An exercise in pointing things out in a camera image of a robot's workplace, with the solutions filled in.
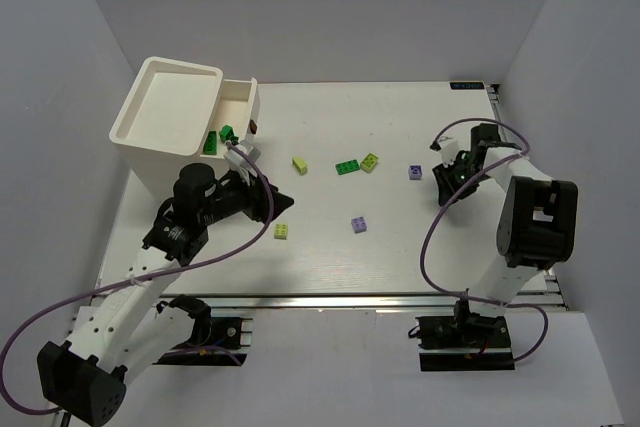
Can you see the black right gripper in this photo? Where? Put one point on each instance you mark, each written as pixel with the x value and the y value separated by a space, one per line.
pixel 447 183

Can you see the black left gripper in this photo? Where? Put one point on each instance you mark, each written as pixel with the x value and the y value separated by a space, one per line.
pixel 260 197

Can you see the green 2x2 lego brick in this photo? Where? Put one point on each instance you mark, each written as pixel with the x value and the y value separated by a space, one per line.
pixel 224 132

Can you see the green upside-down 2x3 lego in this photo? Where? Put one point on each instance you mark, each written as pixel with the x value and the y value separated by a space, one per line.
pixel 210 144

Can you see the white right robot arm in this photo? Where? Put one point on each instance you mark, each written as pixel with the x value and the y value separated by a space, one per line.
pixel 536 227

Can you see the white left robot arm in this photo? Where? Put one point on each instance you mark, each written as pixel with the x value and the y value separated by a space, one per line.
pixel 89 373

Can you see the yellow-green 2x2 lego brick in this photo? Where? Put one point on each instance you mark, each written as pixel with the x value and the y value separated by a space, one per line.
pixel 281 231

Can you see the purple upside-down lego brick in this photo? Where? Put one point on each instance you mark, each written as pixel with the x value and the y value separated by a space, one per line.
pixel 415 172

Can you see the yellow-green lego wedge brick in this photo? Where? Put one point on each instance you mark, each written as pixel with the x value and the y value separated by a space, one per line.
pixel 300 165

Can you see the green 2x3 lego brick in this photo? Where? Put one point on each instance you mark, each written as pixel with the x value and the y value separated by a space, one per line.
pixel 347 167

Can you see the purple 2x2 lego brick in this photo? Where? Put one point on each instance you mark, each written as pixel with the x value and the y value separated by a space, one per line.
pixel 359 224

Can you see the yellow-green 2x3 lego brick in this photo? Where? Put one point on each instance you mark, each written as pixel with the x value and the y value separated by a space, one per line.
pixel 369 162

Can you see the blue label sticker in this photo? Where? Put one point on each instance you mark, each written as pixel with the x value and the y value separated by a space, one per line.
pixel 467 85

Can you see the white drawer cabinet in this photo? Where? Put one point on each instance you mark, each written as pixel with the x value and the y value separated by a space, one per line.
pixel 164 119

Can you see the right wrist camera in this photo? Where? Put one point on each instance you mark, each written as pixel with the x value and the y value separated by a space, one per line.
pixel 448 149

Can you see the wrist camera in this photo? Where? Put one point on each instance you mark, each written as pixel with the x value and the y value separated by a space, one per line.
pixel 240 159
pixel 448 149

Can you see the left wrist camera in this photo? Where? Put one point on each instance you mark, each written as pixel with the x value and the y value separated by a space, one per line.
pixel 240 159

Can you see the aluminium table edge rail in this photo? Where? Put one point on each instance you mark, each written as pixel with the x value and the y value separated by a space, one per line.
pixel 330 301

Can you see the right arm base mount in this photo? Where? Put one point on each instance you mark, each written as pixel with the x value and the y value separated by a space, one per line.
pixel 463 342

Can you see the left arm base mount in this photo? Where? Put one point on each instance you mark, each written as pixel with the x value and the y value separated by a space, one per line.
pixel 216 341

